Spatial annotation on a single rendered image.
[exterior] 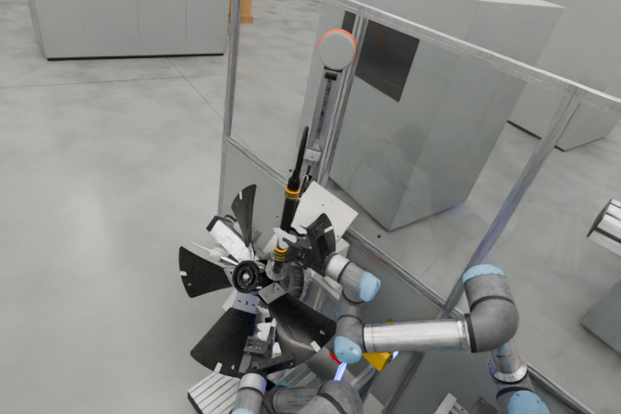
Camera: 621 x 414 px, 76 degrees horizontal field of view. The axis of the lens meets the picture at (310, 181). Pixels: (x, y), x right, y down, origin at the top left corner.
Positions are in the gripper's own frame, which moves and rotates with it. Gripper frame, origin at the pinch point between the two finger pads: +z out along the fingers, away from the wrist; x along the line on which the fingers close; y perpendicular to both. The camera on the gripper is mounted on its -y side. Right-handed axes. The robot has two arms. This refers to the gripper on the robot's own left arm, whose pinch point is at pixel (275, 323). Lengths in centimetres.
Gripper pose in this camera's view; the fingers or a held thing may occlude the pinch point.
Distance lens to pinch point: 143.3
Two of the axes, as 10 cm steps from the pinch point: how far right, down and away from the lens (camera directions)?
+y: -9.9, -1.4, 0.7
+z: 1.4, -5.4, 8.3
